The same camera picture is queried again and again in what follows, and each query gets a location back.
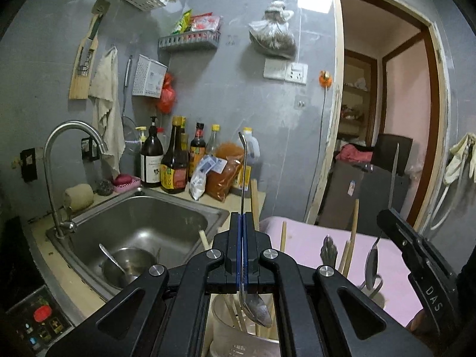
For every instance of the pale wooden chopstick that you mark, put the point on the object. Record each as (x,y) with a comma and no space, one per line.
(283,236)
(255,200)
(344,256)
(203,238)

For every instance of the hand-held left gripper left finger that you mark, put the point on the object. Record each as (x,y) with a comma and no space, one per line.
(235,253)

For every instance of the hanging beige towel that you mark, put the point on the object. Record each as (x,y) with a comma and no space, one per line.
(106,96)

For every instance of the hanging clear plastic bag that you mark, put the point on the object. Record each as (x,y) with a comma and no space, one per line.
(273,33)

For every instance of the steel faucet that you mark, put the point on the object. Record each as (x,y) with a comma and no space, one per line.
(50,178)

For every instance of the steel bowl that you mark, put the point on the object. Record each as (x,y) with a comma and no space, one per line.
(134,264)

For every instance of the metal skimmer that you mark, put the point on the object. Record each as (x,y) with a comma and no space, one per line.
(128,134)

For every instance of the orange wall hook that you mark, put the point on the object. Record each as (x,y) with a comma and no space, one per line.
(325,79)

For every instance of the wooden door frame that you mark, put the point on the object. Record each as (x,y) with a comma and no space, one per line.
(438,81)

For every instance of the black induction cooker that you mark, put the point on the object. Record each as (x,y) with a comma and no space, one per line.
(35,319)

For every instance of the red snack packet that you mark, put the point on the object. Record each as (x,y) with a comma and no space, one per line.
(205,22)

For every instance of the beige loofah sponge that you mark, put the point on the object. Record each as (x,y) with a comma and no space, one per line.
(79,197)

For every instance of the red plastic bag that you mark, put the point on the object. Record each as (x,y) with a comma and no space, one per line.
(166,95)

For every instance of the dark bottle red cap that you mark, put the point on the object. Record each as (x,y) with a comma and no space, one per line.
(197,148)

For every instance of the person's right hand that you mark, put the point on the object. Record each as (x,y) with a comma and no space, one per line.
(416,321)

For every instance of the small bottle yellow pump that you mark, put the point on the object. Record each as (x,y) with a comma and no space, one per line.
(141,134)

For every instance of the steel kitchen sink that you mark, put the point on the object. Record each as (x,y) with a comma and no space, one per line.
(148,215)

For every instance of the white rubber gloves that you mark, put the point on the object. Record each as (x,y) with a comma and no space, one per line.
(459,160)

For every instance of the yellow green snack packet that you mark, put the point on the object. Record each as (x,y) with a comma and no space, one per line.
(182,22)

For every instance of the orange spice bag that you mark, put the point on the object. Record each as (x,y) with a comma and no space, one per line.
(223,178)

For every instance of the steel wool scrubber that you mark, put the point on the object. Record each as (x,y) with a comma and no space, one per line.
(105,187)

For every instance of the wooden knife rack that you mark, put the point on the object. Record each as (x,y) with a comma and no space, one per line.
(83,70)

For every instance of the pink red cloth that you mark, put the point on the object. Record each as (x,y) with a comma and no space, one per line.
(353,153)

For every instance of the white plastic utensil holder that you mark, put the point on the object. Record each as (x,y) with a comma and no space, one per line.
(223,338)

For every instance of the white wall basket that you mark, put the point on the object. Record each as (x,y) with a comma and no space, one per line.
(148,76)

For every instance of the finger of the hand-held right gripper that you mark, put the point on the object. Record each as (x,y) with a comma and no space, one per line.
(405,238)

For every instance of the metal fork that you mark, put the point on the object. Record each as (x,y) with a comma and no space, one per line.
(329,251)

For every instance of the pink soap dish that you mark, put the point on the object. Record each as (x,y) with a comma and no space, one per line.
(126,184)

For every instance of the white wall outlet panel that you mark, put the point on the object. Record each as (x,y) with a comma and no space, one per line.
(285,70)

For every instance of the pink cutting board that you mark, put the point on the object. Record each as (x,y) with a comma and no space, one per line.
(305,238)

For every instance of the clear bottle yellow cap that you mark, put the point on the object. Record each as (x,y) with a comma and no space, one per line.
(212,139)

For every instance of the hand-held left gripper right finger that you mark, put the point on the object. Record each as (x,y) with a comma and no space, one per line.
(250,253)

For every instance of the white and blue bag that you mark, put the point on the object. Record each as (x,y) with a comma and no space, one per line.
(202,176)

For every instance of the black wall socket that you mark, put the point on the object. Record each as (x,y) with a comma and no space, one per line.
(28,164)

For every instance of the black chair back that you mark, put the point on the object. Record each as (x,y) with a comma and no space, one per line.
(386,152)

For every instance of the metal ladle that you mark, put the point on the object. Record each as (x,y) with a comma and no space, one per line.
(111,258)

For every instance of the brown wooden chopstick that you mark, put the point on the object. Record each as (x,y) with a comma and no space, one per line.
(354,227)

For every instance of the grey wall shelf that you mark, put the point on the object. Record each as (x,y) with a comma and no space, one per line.
(187,41)

